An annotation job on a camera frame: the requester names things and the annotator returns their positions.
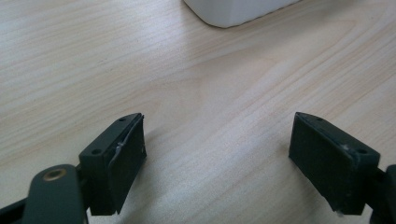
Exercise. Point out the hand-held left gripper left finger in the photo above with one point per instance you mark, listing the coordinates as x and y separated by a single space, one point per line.
120 168

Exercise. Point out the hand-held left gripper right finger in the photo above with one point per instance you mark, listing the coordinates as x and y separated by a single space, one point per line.
330 161

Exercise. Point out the white plastic container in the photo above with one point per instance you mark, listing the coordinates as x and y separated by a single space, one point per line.
236 11

